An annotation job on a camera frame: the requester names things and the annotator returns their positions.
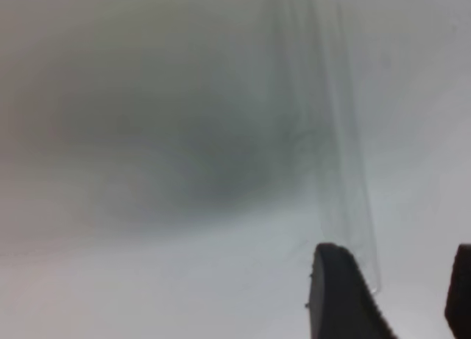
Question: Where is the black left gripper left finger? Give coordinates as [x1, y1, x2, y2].
[305, 243, 397, 339]

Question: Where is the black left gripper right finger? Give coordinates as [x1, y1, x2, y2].
[445, 244, 470, 339]

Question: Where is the clear glass test tube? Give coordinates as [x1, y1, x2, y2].
[271, 0, 381, 293]

